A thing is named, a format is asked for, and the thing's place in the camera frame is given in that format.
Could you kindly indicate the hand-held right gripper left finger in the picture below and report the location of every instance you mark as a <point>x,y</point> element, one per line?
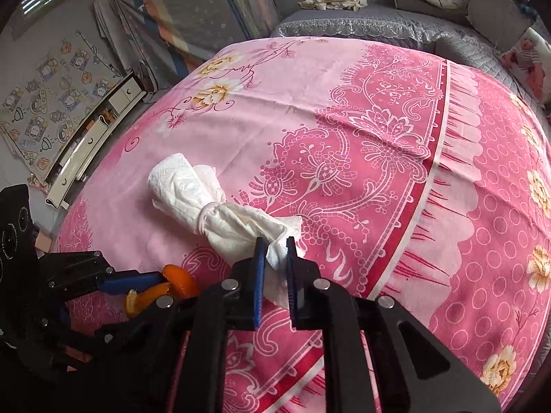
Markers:
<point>259,284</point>

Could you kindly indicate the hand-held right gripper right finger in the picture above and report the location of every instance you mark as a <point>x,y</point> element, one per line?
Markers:
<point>292,288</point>

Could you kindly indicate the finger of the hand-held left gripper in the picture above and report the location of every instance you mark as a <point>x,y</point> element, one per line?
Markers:
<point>129,283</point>

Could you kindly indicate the orange peel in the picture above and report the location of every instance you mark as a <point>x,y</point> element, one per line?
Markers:
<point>181,279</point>

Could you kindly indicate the small white paper towel bundle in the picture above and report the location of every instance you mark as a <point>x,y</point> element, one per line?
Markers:
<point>181,185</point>

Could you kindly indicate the white cabinet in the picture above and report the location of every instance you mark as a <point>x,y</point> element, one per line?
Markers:
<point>86,146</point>

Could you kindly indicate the white hanging cloth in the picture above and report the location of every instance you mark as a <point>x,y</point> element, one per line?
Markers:
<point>107,21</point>

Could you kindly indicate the grey quilted sofa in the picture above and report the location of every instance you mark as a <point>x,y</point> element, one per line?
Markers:
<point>366,26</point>

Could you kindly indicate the striped upright mattress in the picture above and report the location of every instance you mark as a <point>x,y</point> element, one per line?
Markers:
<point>193,8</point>

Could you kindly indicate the grey cushion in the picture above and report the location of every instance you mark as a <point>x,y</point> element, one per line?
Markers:
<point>409,7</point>

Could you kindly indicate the baby print pillow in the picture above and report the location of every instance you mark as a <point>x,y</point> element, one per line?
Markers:
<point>529,56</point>

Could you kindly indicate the cartoon wall poster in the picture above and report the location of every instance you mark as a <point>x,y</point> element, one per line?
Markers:
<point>43,116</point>

